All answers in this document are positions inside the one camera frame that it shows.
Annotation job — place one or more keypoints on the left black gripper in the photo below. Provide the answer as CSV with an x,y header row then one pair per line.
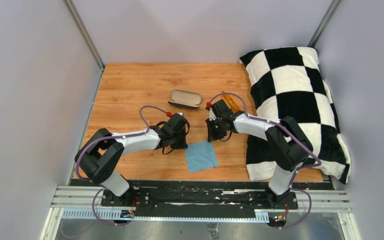
x,y
183,144

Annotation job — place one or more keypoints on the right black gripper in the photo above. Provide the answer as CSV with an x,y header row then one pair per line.
x,y
212,135

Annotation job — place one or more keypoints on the light blue cleaning cloth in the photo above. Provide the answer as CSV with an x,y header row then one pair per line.
x,y
200,156

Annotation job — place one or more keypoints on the black glasses case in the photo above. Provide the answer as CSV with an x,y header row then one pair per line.
x,y
185,99

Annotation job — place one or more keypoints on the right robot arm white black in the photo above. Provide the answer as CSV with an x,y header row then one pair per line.
x,y
287,142

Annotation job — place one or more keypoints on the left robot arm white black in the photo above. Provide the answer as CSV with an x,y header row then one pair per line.
x,y
99,157

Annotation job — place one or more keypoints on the orange sunglasses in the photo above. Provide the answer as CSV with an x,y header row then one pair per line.
x,y
231,102

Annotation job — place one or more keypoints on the black white checkered blanket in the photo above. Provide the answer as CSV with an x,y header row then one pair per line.
x,y
286,82

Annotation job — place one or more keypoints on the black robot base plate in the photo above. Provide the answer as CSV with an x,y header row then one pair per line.
x,y
225,201

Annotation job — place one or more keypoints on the aluminium rail frame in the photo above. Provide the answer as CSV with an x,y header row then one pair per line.
x,y
81,197

